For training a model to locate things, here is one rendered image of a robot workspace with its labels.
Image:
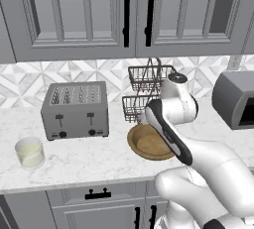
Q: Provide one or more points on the grey microwave oven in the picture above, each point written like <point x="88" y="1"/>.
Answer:
<point x="236" y="99"/>

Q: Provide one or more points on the white wall socket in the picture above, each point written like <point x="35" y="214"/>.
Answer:
<point x="234" y="61"/>

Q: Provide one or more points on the glass of lemonade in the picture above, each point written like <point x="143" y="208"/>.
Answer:
<point x="29" y="152"/>

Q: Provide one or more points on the grey wall cupboard door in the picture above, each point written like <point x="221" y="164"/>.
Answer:
<point x="195" y="15"/>
<point x="72" y="15"/>
<point x="6" y="34"/>

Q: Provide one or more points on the grey base cupboard door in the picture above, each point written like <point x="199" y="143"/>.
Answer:
<point x="159" y="211"/>
<point x="96" y="214"/>

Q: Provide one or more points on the grey drawer front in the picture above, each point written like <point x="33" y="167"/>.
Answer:
<point x="99" y="191"/>

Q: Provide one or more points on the grey toaster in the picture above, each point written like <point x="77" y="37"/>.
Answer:
<point x="76" y="110"/>

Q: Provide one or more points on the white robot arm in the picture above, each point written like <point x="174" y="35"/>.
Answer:
<point x="185" y="107"/>

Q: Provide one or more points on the wooden bowl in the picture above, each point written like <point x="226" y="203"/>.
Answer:
<point x="149" y="143"/>

